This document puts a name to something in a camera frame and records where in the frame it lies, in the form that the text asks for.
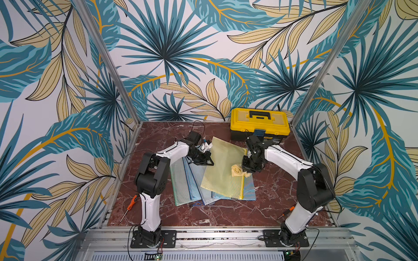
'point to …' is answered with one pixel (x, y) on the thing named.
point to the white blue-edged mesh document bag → (207, 195)
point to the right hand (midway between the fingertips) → (244, 169)
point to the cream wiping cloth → (237, 170)
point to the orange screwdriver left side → (130, 205)
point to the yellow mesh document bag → (218, 177)
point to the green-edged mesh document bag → (179, 182)
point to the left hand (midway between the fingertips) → (213, 165)
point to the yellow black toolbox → (244, 121)
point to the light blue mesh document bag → (193, 186)
